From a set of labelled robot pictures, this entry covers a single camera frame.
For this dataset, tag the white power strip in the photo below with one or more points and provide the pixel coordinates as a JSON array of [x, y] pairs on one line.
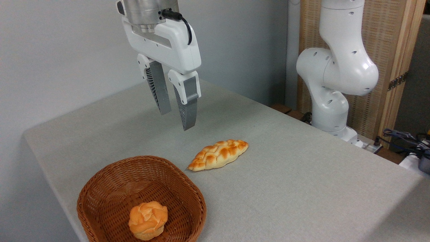
[[368, 145]]

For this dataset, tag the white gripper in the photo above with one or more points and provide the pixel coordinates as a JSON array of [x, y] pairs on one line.
[[174, 43]]

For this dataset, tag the round golden bread roll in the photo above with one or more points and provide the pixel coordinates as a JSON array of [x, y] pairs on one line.
[[147, 220]]

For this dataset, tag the grey tablecloth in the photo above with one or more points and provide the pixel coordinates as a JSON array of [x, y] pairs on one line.
[[285, 188]]

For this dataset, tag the long braided bread loaf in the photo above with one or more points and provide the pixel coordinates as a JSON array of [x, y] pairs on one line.
[[218, 155]]

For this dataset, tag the brown woven wicker basket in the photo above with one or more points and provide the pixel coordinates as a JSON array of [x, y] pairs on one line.
[[114, 188]]

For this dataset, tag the wooden rattan screen panel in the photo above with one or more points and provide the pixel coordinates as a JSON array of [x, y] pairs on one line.
[[391, 40]]

